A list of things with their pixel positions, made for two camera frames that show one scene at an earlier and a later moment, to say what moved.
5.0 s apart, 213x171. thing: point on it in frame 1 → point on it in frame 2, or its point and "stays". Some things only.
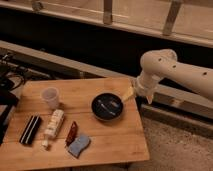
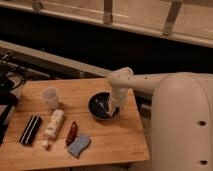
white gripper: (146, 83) → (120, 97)
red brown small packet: (72, 134) stays
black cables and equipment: (12, 74) stays
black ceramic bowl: (106, 106) stays
